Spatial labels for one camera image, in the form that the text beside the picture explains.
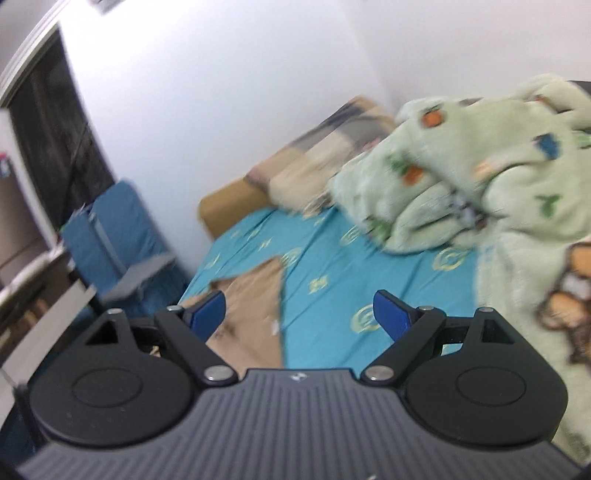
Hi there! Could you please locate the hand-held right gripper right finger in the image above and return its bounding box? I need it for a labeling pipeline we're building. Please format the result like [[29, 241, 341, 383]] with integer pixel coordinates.
[[360, 290, 532, 387]]

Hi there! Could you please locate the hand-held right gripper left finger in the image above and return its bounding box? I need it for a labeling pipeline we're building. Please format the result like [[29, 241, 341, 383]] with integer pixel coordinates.
[[69, 291, 238, 387]]

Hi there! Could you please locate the tan printed T-shirt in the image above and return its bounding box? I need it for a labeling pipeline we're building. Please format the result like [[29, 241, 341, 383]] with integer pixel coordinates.
[[178, 256, 286, 370]]

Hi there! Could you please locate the turquoise smiley bed sheet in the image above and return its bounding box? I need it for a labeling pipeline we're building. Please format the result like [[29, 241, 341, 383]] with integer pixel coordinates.
[[178, 205, 483, 370]]

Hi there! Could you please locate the grey seat cushion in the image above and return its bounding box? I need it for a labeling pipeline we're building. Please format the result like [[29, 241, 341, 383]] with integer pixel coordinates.
[[99, 251, 178, 301]]

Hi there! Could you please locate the mustard yellow headboard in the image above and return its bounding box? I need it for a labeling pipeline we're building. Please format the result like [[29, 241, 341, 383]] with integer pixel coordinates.
[[198, 178, 274, 241]]

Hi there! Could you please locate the blue covered chair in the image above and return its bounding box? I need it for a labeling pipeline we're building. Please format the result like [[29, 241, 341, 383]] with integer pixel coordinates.
[[61, 210, 105, 296], [90, 180, 191, 317]]

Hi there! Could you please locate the wooden dining table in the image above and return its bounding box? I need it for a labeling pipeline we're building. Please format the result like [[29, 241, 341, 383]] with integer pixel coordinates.
[[0, 251, 99, 384]]

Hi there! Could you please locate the plaid beige pillow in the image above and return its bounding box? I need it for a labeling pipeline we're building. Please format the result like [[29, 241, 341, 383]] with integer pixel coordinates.
[[247, 95, 398, 214]]

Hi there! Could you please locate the green printed fleece blanket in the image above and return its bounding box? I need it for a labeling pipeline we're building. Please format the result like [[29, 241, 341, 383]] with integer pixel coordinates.
[[328, 74, 591, 467]]

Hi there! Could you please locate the dark window with grille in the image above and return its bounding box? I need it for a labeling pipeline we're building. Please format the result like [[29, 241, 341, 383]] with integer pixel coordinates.
[[9, 28, 116, 222]]

